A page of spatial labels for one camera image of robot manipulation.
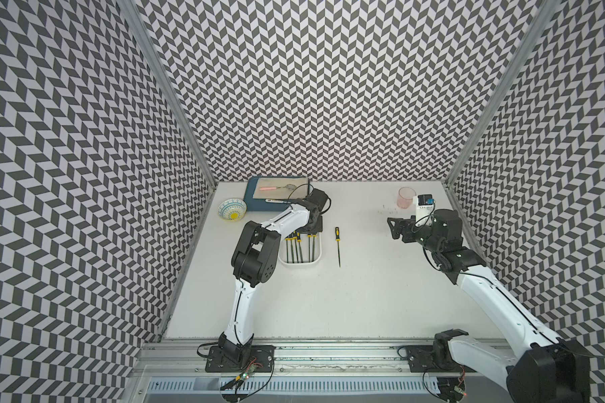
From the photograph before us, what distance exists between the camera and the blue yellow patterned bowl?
106 centimetres

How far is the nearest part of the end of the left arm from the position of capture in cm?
75

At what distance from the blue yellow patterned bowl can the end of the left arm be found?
343mm
